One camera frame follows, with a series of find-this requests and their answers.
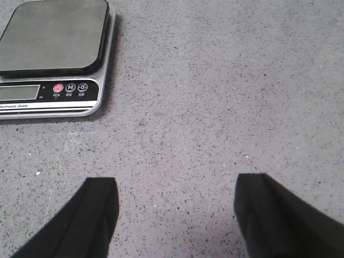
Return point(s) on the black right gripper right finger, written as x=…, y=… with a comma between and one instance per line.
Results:
x=276, y=223

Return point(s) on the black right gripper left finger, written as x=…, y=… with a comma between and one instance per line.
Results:
x=83, y=227

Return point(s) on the silver digital kitchen scale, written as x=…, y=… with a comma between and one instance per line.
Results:
x=54, y=59

